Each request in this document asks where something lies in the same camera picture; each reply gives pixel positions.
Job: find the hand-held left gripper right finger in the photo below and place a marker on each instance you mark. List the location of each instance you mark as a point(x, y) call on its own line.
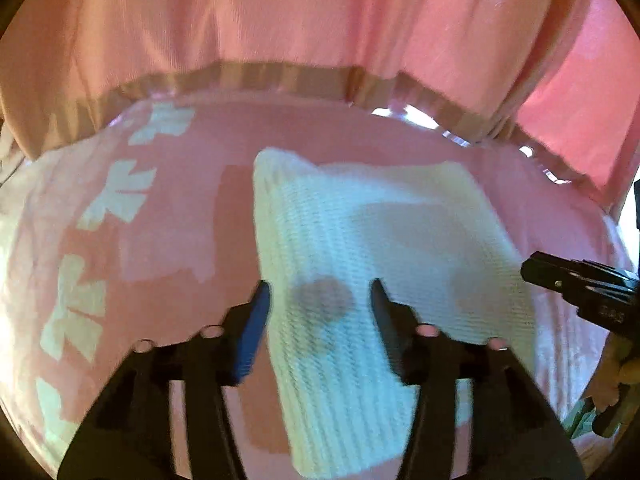
point(391, 332)

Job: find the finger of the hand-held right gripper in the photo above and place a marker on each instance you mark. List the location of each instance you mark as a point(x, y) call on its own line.
point(547, 272)

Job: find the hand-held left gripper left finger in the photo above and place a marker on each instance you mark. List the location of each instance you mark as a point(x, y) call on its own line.
point(254, 332)

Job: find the white knitted sweater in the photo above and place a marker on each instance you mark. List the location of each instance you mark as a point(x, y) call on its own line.
point(350, 240)

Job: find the person's right hand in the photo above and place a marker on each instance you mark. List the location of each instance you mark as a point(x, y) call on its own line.
point(617, 365)

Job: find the pink printed blanket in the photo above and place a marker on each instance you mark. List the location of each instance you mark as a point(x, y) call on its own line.
point(190, 220)

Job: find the pink curtain with striped hem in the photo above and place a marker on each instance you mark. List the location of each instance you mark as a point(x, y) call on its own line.
point(300, 15)

